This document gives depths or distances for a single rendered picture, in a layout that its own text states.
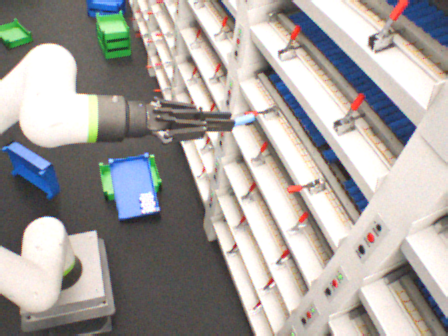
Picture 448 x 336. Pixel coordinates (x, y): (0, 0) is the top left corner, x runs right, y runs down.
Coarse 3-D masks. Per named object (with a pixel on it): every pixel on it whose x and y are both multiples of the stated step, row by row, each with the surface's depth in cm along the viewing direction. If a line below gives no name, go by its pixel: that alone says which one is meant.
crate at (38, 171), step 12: (12, 144) 184; (12, 156) 190; (24, 156) 179; (36, 156) 180; (24, 168) 199; (36, 168) 191; (48, 168) 176; (36, 180) 194; (48, 180) 180; (48, 192) 190
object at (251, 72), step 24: (240, 72) 114; (264, 72) 115; (264, 96) 111; (264, 120) 105; (288, 144) 99; (288, 168) 97; (312, 168) 93; (336, 168) 92; (336, 216) 84; (360, 216) 83; (336, 240) 81
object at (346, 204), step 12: (264, 84) 111; (276, 96) 107; (288, 120) 101; (300, 132) 98; (312, 144) 95; (312, 156) 93; (324, 168) 90; (336, 180) 87; (336, 192) 85; (348, 204) 83; (348, 216) 83
